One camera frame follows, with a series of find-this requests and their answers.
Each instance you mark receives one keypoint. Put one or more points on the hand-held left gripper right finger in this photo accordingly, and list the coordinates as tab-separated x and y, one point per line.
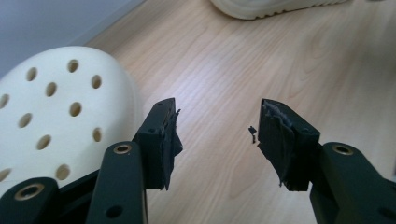
286	149

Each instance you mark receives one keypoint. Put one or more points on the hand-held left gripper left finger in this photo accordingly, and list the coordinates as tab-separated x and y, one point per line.
155	146

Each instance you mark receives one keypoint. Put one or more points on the cream perforated clog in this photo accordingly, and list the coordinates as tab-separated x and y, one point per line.
249	8
59	101

